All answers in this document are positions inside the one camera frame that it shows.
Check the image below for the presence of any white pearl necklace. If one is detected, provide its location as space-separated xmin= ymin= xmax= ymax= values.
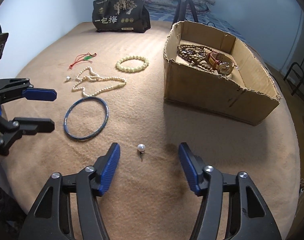
xmin=72 ymin=66 xmax=127 ymax=98

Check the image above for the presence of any green jade pendant red cord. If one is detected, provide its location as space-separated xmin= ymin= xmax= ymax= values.
xmin=68 ymin=52 xmax=98 ymax=70

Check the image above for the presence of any gold watch red strap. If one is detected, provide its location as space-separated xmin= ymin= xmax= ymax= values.
xmin=204 ymin=51 xmax=239 ymax=77

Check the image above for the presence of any brown wooden bead necklace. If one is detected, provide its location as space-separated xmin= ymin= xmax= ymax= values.
xmin=176 ymin=43 xmax=219 ymax=74

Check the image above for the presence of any blue bangle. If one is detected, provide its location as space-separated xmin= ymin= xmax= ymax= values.
xmin=63 ymin=97 xmax=110 ymax=141

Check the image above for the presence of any tan blanket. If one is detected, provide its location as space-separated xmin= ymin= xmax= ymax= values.
xmin=2 ymin=22 xmax=300 ymax=239

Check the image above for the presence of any cardboard box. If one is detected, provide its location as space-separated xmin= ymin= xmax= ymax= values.
xmin=163 ymin=21 xmax=281 ymax=125

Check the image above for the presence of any black printed bag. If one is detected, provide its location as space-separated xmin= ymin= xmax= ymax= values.
xmin=92 ymin=0 xmax=151 ymax=33

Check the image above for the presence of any black metal rack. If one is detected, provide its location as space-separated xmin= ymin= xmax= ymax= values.
xmin=283 ymin=62 xmax=304 ymax=96

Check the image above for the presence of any black tripod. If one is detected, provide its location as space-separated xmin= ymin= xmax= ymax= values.
xmin=172 ymin=0 xmax=198 ymax=25

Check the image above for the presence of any cream bead bracelet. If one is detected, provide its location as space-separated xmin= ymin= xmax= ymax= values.
xmin=115 ymin=55 xmax=150 ymax=74

